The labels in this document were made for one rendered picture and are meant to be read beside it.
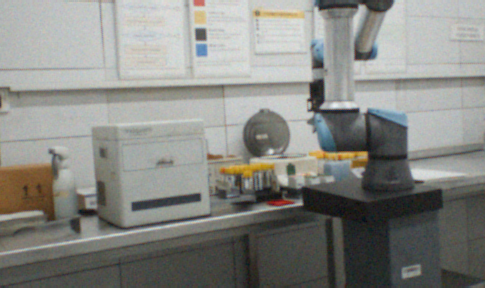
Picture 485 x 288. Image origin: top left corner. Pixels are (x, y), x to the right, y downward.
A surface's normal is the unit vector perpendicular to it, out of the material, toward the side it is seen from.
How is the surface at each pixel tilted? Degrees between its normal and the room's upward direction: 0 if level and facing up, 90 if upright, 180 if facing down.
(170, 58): 95
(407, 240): 90
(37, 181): 89
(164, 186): 90
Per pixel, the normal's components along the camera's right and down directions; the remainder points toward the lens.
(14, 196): 0.38, 0.01
